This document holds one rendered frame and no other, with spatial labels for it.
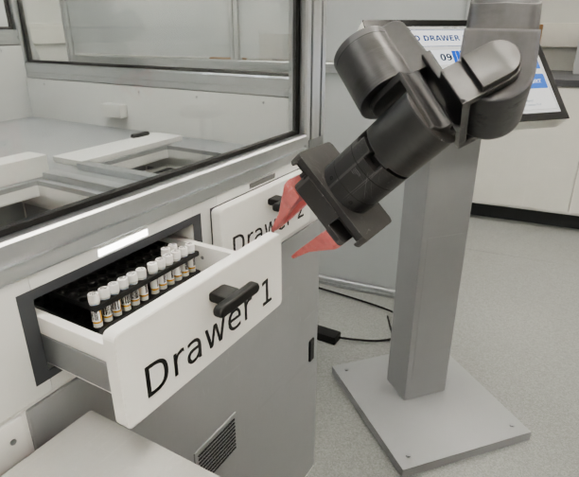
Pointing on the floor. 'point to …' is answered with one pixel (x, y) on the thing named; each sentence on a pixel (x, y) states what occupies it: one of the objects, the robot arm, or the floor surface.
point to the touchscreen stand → (429, 335)
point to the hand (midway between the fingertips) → (289, 238)
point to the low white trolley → (103, 454)
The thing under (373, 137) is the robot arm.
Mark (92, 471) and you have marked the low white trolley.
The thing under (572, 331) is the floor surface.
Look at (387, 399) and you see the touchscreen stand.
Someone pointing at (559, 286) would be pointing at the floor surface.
